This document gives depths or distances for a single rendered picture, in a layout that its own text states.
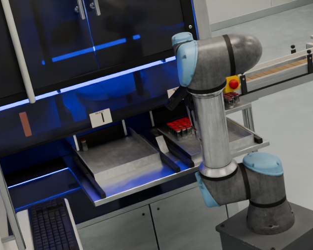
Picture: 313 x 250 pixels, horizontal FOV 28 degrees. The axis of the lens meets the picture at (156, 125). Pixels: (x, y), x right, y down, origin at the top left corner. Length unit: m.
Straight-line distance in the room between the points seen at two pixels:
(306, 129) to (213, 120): 2.88
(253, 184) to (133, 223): 0.94
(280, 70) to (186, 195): 0.74
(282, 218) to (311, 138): 2.53
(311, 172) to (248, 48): 2.38
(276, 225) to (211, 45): 0.61
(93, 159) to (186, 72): 0.91
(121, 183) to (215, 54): 0.75
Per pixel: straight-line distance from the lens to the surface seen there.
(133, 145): 2.53
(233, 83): 2.65
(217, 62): 1.67
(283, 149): 4.36
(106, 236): 2.70
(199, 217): 2.84
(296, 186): 3.87
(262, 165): 1.88
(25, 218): 2.35
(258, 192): 1.91
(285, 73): 2.95
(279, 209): 1.96
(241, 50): 1.69
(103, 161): 2.44
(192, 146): 2.41
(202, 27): 2.58
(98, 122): 2.50
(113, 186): 2.24
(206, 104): 1.74
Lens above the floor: 1.86
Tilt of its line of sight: 21 degrees down
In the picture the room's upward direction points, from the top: 11 degrees counter-clockwise
